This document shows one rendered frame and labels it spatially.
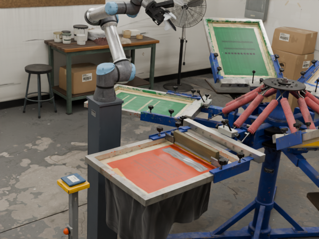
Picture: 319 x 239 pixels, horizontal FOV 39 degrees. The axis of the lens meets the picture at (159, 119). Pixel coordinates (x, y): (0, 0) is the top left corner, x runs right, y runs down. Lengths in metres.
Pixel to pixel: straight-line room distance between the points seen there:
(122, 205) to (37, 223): 1.36
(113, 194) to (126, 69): 0.82
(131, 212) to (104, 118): 0.69
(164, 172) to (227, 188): 1.94
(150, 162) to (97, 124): 0.50
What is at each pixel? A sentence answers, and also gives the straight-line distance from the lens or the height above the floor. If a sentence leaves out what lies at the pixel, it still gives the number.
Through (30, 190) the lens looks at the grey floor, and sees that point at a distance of 4.34.
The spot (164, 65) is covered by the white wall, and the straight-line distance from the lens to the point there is 7.62.
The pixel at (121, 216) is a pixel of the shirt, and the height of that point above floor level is 0.68.
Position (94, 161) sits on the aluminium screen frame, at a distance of 2.63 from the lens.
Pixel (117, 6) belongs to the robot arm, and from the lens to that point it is 2.75.
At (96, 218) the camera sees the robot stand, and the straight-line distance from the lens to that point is 3.33.
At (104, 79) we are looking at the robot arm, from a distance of 2.91.
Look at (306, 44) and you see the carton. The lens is 6.73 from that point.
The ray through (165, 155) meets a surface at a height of 0.96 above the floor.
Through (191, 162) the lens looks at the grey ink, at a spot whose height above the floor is 0.96.
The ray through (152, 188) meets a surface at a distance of 2.45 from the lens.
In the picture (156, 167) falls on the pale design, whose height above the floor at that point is 0.96.
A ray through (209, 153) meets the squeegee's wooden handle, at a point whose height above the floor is 1.03.
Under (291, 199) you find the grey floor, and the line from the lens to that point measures 4.52.
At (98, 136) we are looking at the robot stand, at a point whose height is 0.97.
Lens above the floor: 2.18
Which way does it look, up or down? 21 degrees down
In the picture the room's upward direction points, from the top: 4 degrees clockwise
